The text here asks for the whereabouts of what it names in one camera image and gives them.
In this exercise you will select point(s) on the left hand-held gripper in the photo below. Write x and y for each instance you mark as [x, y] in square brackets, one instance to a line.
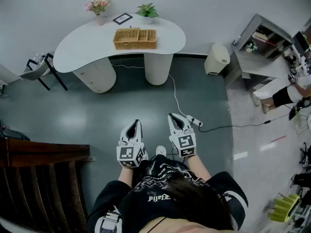
[128, 154]

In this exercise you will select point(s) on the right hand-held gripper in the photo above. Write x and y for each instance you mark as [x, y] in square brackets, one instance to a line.
[184, 143]

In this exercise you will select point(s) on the wicker basket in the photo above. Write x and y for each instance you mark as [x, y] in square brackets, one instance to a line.
[126, 39]

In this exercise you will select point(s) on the person's left forearm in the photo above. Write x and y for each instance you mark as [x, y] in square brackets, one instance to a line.
[126, 176]

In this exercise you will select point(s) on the person's right forearm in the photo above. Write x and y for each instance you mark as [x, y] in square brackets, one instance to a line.
[198, 166]

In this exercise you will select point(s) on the white power strip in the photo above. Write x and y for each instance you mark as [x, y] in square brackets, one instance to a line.
[194, 121]

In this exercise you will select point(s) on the person's white shoe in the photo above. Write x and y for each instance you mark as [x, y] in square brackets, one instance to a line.
[160, 151]
[145, 155]

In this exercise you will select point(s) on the person's black printed shirt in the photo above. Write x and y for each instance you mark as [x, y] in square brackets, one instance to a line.
[150, 193]

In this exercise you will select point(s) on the white trash bin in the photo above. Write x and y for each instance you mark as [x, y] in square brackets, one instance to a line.
[216, 59]

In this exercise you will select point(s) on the white curved table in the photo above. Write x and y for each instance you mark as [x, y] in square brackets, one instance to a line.
[92, 45]

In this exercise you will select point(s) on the grey shelf unit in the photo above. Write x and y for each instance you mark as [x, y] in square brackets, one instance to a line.
[255, 62]

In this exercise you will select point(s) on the red tape strip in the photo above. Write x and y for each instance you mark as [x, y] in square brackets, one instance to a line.
[279, 138]

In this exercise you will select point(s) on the dark wooden chair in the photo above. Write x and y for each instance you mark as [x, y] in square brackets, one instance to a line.
[36, 169]

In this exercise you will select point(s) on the small flower arrangement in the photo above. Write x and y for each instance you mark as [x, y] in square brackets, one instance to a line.
[250, 47]

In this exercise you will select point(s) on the pink vase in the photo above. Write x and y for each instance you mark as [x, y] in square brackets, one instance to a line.
[100, 20]

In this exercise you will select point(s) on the green potted plant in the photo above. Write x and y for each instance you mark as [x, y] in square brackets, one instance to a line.
[147, 12]

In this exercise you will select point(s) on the black bag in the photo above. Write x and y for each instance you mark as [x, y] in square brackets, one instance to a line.
[13, 135]

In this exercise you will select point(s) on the black wheeled chair base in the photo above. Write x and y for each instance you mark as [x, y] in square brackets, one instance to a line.
[305, 154]

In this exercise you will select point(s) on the pink flower bouquet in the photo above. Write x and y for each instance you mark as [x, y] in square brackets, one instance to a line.
[98, 4]

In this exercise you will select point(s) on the yellow-green rack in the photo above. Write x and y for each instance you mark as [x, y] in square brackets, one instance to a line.
[284, 207]

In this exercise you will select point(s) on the black monitor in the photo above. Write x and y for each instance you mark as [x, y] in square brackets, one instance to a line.
[301, 41]

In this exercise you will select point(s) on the grey chair with black frame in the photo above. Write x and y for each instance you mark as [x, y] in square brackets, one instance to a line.
[36, 73]

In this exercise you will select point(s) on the black picture frame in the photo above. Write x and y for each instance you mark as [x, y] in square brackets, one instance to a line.
[122, 18]

